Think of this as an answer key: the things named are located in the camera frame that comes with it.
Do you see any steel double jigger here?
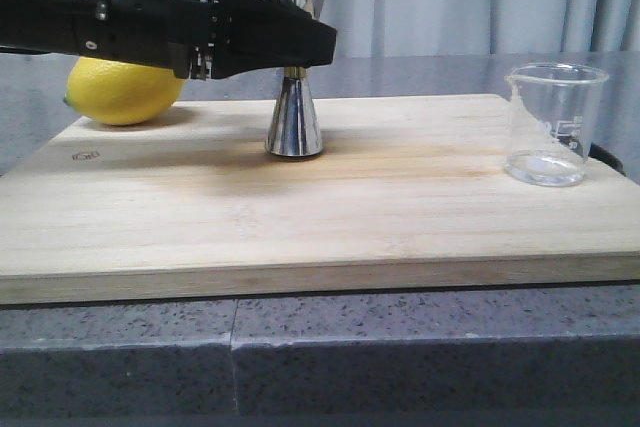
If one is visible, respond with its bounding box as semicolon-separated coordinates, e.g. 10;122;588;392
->
265;0;324;159

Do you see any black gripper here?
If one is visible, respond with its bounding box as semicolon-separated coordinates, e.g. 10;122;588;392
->
1;0;215;79

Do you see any clear glass beaker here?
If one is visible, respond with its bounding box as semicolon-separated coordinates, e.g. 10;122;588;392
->
504;62;609;187

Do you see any yellow lemon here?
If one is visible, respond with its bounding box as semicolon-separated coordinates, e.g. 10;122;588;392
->
65;57;185;126

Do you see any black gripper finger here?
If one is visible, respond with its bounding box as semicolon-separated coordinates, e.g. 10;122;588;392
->
211;0;337;79

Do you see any wooden cutting board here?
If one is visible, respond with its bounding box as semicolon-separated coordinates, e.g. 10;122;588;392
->
1;94;639;304

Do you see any black cutting board handle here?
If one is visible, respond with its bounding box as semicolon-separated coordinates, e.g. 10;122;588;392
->
589;143;626;176

